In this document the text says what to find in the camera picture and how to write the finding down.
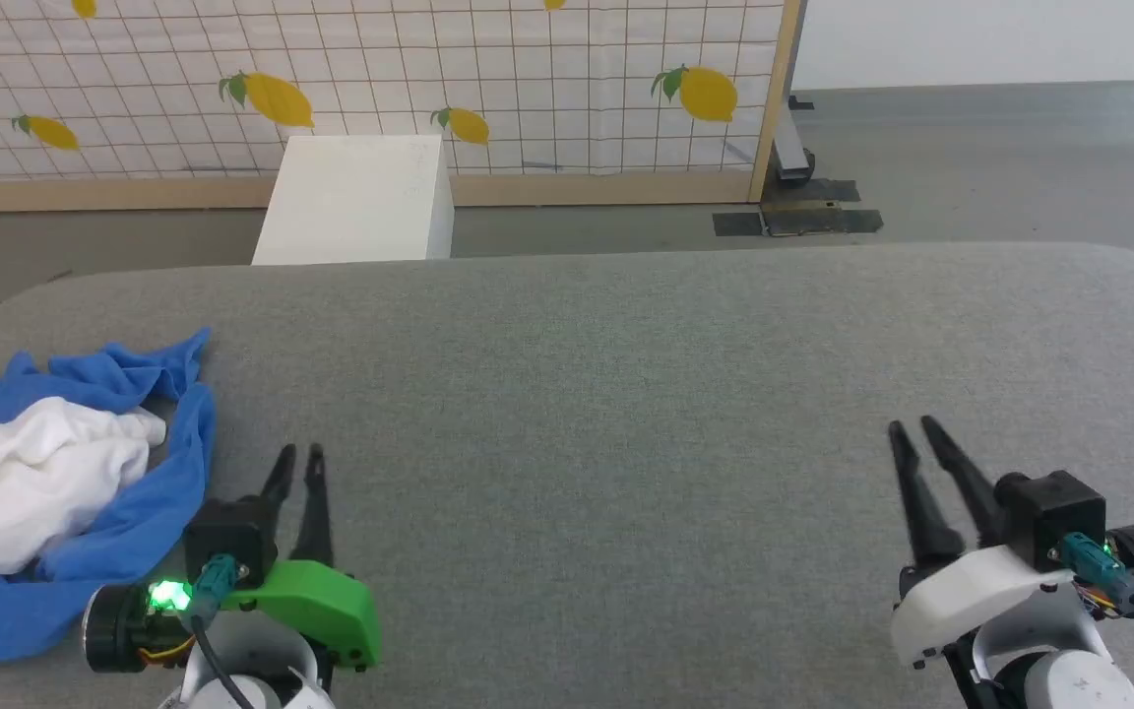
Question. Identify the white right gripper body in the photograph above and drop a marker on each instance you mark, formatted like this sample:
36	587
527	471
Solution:
971	596

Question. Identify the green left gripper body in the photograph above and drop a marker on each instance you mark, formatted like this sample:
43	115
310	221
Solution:
321	601

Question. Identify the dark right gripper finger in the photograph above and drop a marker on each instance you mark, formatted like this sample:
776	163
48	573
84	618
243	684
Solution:
926	532
971	492

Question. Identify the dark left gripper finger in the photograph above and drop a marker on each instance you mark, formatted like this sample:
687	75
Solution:
282	473
315	522

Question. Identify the blue and white raglan shirt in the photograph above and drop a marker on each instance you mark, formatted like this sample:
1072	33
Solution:
26	483

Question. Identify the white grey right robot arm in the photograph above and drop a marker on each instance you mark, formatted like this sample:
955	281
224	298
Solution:
1059	679

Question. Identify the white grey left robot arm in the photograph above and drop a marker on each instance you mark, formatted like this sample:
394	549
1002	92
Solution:
119	630

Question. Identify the white rectangular box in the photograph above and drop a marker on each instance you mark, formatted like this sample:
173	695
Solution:
355	202

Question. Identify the large black floor tape patch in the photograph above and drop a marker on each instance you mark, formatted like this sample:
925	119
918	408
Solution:
828	222

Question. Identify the grey fabric sofa seat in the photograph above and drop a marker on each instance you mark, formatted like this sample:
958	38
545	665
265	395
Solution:
606	414

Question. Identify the small black floor tape patch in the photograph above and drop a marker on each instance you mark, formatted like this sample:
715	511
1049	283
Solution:
737	225

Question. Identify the grey metal partition foot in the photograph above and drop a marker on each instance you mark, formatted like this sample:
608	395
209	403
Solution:
791	148

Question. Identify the lemon print grid partition panel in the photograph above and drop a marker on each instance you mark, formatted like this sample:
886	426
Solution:
547	89

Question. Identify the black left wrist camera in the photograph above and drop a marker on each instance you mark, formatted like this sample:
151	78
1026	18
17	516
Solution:
227	537

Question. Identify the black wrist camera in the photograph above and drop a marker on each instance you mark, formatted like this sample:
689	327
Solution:
227	537
1054	512

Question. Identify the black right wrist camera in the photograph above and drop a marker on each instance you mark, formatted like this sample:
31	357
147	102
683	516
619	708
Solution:
1054	512

